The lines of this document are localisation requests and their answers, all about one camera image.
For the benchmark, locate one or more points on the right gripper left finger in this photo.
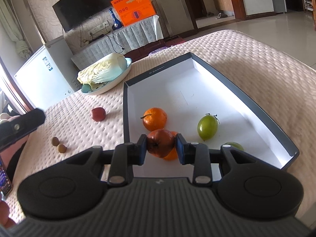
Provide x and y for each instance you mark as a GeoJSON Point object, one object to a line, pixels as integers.
{"type": "Point", "coordinates": [124, 157]}

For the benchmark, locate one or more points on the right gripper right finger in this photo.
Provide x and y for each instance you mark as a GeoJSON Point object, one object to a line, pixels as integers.
{"type": "Point", "coordinates": [196, 154]}

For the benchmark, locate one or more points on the smooth orange kumquat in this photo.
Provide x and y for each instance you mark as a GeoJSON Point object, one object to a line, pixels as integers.
{"type": "Point", "coordinates": [171, 153]}

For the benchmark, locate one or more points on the large green jujube fruit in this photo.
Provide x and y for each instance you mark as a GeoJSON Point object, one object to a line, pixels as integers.
{"type": "Point", "coordinates": [207, 126]}

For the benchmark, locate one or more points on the dark red persimmon fruit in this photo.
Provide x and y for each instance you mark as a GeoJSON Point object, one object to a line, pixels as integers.
{"type": "Point", "coordinates": [160, 143]}

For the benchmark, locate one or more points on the small green jujube fruit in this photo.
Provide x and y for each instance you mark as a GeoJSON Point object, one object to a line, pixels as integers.
{"type": "Point", "coordinates": [236, 145]}

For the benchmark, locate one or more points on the stemmed orange mandarin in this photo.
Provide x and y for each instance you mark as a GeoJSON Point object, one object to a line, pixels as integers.
{"type": "Point", "coordinates": [154, 119]}

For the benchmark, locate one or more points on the brown round longan fruit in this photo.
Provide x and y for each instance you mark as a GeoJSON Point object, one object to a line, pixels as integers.
{"type": "Point", "coordinates": [55, 141]}

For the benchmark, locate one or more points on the red jujube fruit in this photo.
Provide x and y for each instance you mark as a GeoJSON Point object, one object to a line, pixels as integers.
{"type": "Point", "coordinates": [98, 114]}

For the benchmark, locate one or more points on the smartphone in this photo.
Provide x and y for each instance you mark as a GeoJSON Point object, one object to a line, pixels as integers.
{"type": "Point", "coordinates": [5, 183]}

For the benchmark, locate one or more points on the grey cardboard box tray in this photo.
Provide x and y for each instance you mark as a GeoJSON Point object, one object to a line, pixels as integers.
{"type": "Point", "coordinates": [187, 89]}

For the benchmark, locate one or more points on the white chest freezer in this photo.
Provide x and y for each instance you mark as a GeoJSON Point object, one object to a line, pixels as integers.
{"type": "Point", "coordinates": [49, 75]}

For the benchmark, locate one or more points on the light blue ceramic plate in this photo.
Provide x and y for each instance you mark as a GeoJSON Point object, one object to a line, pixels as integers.
{"type": "Point", "coordinates": [101, 88]}

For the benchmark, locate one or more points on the napa cabbage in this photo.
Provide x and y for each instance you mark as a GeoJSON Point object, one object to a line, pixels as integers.
{"type": "Point", "coordinates": [104, 70]}

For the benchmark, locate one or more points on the pink quilted table cover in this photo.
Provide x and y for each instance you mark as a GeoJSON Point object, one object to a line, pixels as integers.
{"type": "Point", "coordinates": [281, 85]}

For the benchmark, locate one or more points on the purple detergent bottle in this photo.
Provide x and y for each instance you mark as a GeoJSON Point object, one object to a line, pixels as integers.
{"type": "Point", "coordinates": [157, 50]}

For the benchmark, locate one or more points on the cloth covered tv cabinet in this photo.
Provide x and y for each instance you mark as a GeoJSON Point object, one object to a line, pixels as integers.
{"type": "Point", "coordinates": [122, 41]}

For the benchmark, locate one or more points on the blue glass bottle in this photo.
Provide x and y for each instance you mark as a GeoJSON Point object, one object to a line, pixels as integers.
{"type": "Point", "coordinates": [117, 24]}

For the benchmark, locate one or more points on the orange gift box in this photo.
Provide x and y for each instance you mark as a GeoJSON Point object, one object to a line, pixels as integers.
{"type": "Point", "coordinates": [132, 11]}

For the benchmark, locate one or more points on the black flat television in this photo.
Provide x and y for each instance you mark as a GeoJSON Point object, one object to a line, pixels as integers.
{"type": "Point", "coordinates": [71, 13]}

